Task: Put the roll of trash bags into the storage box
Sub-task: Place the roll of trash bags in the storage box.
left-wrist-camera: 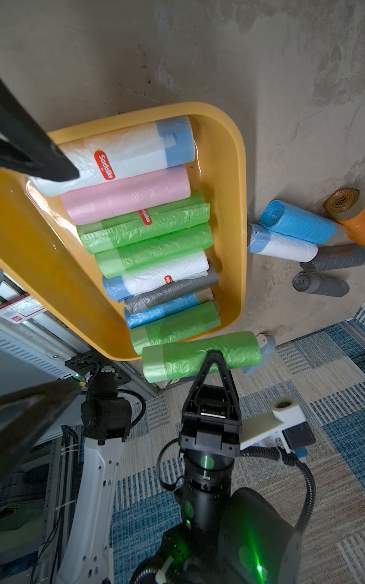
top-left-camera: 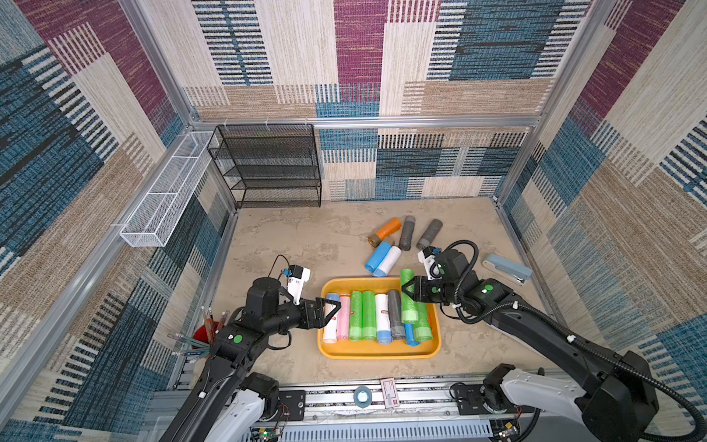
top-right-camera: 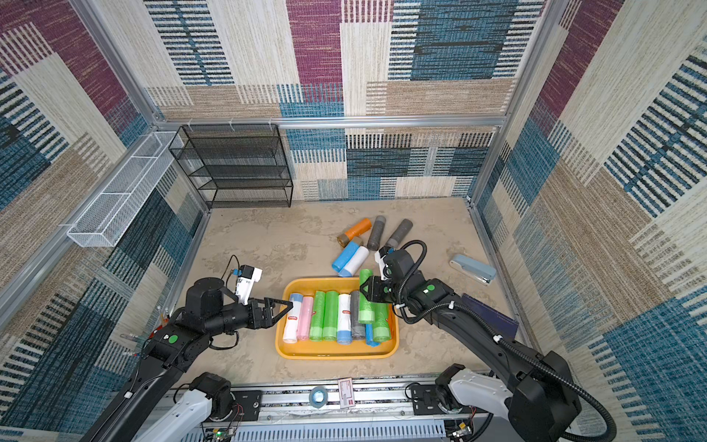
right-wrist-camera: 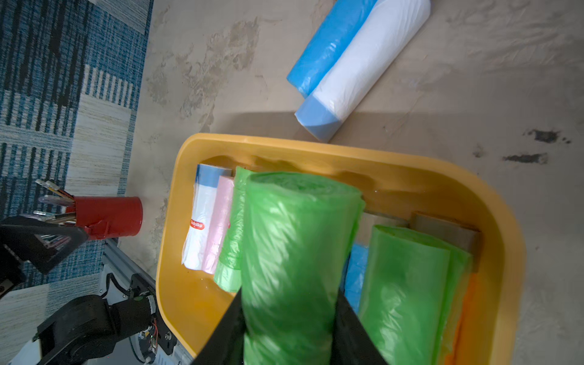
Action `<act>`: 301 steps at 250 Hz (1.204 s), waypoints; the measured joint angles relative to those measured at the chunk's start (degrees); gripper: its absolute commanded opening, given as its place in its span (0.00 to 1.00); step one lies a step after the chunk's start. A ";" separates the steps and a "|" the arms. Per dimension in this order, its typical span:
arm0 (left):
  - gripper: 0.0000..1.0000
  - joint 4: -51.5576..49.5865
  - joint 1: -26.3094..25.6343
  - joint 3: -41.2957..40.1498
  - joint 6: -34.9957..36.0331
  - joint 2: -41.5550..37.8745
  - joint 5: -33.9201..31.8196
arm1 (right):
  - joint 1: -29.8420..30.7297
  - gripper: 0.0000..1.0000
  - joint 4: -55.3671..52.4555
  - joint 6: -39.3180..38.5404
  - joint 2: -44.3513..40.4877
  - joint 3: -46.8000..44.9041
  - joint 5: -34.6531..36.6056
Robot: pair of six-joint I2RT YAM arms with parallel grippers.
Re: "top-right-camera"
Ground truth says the white red label card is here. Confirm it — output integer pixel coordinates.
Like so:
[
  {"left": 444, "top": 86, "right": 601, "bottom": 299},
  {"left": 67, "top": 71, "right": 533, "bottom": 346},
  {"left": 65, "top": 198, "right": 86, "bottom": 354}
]
[{"left": 338, "top": 378, "right": 355, "bottom": 409}]

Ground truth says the yellow plastic storage tray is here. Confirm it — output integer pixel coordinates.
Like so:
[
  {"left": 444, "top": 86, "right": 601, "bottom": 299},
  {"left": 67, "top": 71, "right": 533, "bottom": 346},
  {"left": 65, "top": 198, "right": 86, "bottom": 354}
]
[{"left": 274, "top": 277, "right": 400, "bottom": 360}]

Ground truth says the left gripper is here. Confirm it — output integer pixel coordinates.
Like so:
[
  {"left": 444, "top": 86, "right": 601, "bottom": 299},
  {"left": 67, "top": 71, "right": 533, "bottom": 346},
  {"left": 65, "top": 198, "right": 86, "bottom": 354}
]
[{"left": 204, "top": 295, "right": 293, "bottom": 340}]

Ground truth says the red pen cup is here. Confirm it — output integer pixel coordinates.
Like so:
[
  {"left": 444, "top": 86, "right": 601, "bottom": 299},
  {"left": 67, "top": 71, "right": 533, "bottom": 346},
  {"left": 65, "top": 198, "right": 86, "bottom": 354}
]
[{"left": 121, "top": 313, "right": 170, "bottom": 357}]

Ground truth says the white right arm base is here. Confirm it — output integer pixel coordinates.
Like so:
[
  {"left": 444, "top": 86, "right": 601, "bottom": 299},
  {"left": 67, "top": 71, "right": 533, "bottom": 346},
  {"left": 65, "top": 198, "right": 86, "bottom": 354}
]
[{"left": 408, "top": 364, "right": 515, "bottom": 421}]

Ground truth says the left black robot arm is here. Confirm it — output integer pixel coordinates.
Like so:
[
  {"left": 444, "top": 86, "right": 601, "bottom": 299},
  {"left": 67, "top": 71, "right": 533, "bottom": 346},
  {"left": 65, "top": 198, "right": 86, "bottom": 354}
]
[{"left": 82, "top": 277, "right": 293, "bottom": 441}]

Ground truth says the dark blue notebook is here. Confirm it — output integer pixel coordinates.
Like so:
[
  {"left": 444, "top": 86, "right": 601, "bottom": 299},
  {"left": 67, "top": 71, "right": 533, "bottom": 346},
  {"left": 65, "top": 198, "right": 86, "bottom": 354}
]
[{"left": 461, "top": 294, "right": 518, "bottom": 340}]

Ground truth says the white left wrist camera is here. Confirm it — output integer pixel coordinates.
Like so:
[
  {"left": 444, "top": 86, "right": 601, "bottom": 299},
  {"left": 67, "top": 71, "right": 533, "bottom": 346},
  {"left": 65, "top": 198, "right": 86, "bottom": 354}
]
[{"left": 234, "top": 264, "right": 263, "bottom": 305}]

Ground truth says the tape roll on rail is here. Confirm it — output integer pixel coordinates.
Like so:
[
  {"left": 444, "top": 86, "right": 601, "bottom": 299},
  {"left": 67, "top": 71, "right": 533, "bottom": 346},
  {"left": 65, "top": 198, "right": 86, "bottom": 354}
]
[{"left": 309, "top": 386, "right": 328, "bottom": 409}]

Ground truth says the light blue stapler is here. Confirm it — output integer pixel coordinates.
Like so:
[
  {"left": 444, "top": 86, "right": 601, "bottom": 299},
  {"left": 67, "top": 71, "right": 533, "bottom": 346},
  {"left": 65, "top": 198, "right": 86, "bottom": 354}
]
[{"left": 449, "top": 254, "right": 497, "bottom": 285}]

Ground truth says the white blue-end trash bag roll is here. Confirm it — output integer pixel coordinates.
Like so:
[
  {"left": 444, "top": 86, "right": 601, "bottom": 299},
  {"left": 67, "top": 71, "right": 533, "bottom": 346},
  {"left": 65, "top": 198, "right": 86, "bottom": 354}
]
[{"left": 338, "top": 246, "right": 370, "bottom": 277}]

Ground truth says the white wire mesh basket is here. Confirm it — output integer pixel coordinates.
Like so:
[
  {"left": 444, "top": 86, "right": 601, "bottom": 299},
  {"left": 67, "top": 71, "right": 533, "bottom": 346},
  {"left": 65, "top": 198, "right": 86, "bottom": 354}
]
[{"left": 67, "top": 132, "right": 175, "bottom": 248}]

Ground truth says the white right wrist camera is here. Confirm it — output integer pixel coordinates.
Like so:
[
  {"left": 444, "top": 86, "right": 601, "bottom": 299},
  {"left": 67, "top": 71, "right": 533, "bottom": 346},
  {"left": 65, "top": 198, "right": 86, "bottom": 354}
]
[{"left": 374, "top": 248, "right": 388, "bottom": 281}]

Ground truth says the dark grey trash bag roll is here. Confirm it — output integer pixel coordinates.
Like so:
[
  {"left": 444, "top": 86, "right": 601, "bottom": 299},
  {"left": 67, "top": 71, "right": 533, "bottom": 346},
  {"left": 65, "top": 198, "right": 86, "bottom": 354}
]
[{"left": 351, "top": 291, "right": 366, "bottom": 341}]

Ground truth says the light blue trash bag roll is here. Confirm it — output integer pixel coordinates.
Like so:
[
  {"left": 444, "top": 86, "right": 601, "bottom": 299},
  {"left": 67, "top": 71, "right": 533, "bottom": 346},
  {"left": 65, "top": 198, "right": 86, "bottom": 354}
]
[{"left": 331, "top": 241, "right": 360, "bottom": 274}]

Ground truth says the pink trash bag roll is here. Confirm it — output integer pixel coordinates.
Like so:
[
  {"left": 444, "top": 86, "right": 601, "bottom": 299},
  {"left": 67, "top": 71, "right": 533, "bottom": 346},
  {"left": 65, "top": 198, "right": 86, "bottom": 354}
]
[{"left": 296, "top": 297, "right": 314, "bottom": 341}]

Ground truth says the black mesh shelf rack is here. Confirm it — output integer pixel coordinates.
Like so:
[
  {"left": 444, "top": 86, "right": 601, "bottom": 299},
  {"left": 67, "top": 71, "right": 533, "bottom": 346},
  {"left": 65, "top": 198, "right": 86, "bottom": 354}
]
[{"left": 169, "top": 123, "right": 294, "bottom": 210}]

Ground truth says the white blue trash bag roll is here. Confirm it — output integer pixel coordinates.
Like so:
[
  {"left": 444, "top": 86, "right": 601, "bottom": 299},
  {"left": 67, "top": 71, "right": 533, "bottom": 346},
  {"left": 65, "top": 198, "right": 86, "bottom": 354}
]
[{"left": 283, "top": 293, "right": 304, "bottom": 344}]

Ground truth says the orange trash bag roll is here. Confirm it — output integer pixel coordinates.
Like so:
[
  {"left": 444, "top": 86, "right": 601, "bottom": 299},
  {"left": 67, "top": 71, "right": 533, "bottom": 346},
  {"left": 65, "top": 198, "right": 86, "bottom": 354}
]
[{"left": 337, "top": 218, "right": 372, "bottom": 248}]

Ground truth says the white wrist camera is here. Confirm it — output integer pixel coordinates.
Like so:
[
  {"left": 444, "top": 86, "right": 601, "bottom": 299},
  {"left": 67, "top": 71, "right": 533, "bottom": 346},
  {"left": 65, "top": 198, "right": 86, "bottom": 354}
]
[
  {"left": 234, "top": 264, "right": 263, "bottom": 305},
  {"left": 374, "top": 248, "right": 388, "bottom": 281}
]

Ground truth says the short green trash bag roll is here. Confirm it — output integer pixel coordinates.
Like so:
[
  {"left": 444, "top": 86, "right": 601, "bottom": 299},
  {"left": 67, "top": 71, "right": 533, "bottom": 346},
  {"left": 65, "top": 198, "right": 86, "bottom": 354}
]
[{"left": 322, "top": 291, "right": 340, "bottom": 342}]

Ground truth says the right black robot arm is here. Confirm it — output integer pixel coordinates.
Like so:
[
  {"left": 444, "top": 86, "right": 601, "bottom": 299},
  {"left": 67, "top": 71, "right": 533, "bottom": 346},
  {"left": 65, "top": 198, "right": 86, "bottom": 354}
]
[{"left": 360, "top": 249, "right": 618, "bottom": 441}]

